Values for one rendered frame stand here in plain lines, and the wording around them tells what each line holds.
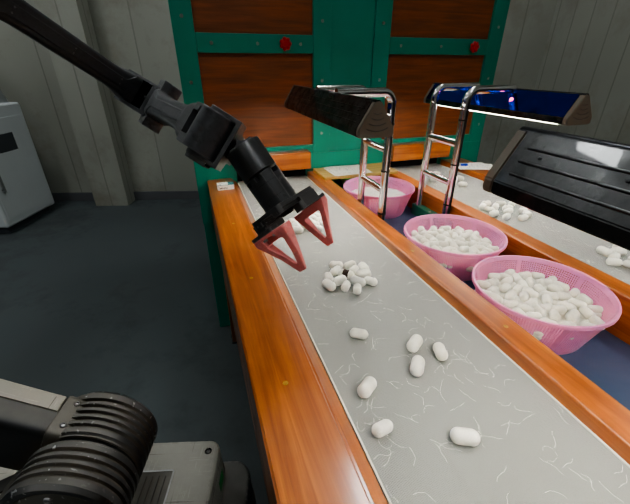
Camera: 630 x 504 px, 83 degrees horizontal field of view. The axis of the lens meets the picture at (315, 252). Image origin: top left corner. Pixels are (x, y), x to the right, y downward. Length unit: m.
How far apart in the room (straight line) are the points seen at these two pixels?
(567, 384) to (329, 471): 0.37
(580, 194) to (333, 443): 0.38
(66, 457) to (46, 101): 3.68
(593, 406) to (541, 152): 0.36
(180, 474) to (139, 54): 3.26
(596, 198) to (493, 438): 0.33
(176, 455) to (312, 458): 0.44
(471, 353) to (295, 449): 0.34
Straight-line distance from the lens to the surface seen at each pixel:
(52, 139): 4.10
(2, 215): 3.59
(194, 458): 0.86
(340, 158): 1.62
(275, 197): 0.53
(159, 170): 3.76
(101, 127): 3.67
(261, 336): 0.63
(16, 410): 0.57
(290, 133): 1.54
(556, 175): 0.42
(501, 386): 0.64
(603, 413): 0.64
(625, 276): 1.09
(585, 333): 0.81
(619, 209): 0.38
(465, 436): 0.54
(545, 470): 0.58
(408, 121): 1.76
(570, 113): 1.12
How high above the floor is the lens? 1.17
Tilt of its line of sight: 28 degrees down
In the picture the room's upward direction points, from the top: straight up
